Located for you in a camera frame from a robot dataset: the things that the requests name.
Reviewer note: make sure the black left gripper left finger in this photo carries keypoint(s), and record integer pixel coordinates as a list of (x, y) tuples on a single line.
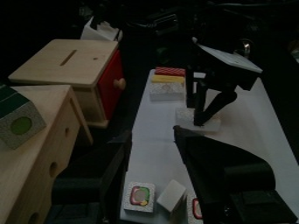
[(89, 186)]

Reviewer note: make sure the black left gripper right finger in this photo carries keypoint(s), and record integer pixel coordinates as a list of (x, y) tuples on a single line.
[(225, 180)]

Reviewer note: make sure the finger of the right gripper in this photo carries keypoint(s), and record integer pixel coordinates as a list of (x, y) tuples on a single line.
[(216, 106), (190, 87)]

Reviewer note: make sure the white toy rice block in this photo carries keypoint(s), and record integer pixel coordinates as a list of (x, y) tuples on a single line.
[(165, 91), (184, 116)]

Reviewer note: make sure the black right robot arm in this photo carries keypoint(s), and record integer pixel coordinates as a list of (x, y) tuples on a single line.
[(233, 23)]

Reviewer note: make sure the yellow toy egg topping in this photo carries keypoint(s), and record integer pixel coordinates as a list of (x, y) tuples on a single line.
[(166, 79)]

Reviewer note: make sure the red striped toy sushi topping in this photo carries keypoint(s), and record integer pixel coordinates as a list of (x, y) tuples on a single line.
[(169, 71)]

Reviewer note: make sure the toy sushi roll red green filling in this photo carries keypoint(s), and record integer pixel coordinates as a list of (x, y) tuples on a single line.
[(138, 197)]

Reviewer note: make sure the plain white toy block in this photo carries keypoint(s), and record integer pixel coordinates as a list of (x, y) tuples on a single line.
[(169, 194)]

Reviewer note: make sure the wooden box with round holes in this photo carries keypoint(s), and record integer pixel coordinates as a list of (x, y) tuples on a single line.
[(34, 169)]

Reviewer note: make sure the white flat tray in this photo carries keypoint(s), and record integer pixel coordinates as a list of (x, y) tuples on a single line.
[(154, 140)]

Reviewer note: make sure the toy sushi roll green centre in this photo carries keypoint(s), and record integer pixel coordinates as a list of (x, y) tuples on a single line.
[(21, 124)]

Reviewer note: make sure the white paper holder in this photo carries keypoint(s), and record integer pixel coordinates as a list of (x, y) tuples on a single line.
[(97, 32)]

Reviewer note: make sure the wooden slot box red drawer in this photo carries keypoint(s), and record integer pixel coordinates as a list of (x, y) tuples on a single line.
[(69, 64)]

